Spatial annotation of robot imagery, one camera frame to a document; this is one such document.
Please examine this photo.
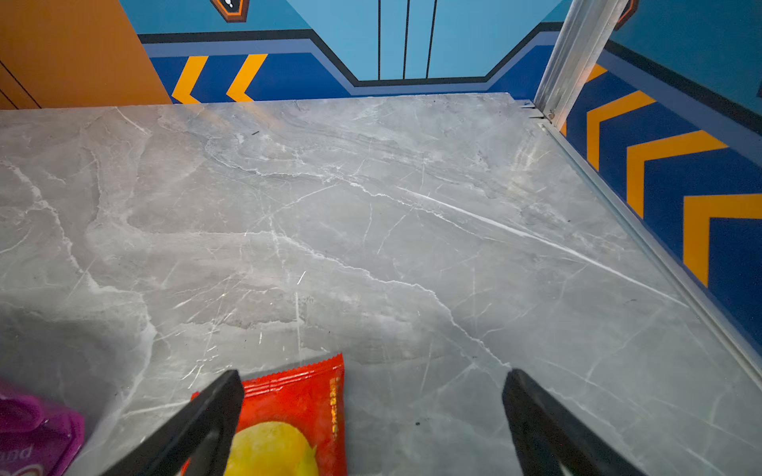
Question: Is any aluminium corner post right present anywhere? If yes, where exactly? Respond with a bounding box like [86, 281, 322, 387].
[534, 0, 628, 129]

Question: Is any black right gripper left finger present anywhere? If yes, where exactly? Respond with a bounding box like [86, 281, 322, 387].
[105, 370, 244, 476]

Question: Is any purple grape candy bag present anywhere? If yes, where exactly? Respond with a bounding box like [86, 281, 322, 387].
[1, 382, 85, 476]

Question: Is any red snack packet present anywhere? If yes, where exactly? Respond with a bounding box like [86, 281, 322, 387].
[181, 353, 348, 476]

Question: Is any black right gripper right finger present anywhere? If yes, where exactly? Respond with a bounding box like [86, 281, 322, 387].
[502, 369, 643, 476]

